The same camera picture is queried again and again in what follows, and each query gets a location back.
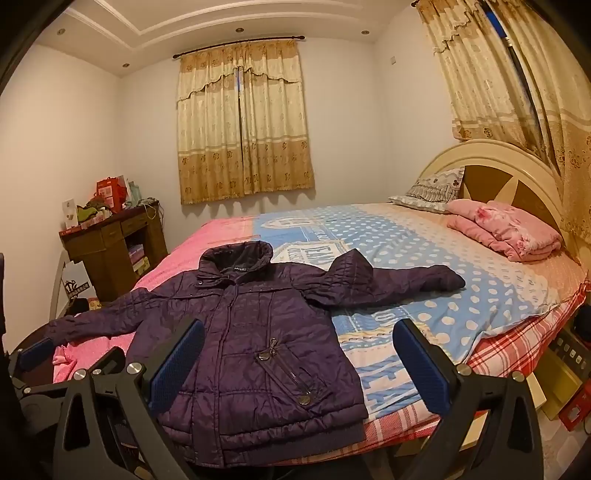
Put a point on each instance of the white curved frame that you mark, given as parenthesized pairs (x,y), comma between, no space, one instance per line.
(56,286)

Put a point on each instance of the red plaid mattress sheet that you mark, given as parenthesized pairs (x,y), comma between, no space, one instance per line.
(508,341)

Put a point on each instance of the blue polka dot printed bedsheet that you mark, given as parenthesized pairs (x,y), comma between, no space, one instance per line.
(392,258)

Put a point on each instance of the purple quilted jacket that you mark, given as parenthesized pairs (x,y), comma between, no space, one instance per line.
(258,323)

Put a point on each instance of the dark wooden desk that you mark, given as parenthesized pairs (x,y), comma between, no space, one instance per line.
(111,258)

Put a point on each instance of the red gift bag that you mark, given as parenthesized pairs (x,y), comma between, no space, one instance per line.
(111,194)

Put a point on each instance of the green cloth item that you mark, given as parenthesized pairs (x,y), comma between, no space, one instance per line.
(90,213)

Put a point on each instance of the beige floral window curtain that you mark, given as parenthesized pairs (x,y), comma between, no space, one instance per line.
(244,138)

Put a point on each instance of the dark curtain rod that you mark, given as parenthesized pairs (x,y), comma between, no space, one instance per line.
(174,57)

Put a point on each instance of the pink folded quilt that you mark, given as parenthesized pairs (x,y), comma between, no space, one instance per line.
(503,230)

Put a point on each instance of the white patterned pillow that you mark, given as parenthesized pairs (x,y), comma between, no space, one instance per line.
(429,191)

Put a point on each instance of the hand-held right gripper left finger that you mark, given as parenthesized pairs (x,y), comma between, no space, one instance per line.
(178,364)

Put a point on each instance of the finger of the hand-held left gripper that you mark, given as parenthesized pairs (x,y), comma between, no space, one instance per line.
(36,353)

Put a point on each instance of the large beige floral curtain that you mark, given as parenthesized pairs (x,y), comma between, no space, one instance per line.
(485,83)

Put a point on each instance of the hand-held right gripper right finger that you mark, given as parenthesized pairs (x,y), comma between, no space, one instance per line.
(418,369)

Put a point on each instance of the white paper bag black print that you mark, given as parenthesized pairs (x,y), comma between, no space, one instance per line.
(76,281)

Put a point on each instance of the pink fleece blanket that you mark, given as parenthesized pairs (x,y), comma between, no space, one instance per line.
(184,254)

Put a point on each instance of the yellow storage box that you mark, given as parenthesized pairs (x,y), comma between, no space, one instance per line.
(551,374)

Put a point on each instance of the white card box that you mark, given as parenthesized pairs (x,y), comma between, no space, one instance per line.
(69,214)

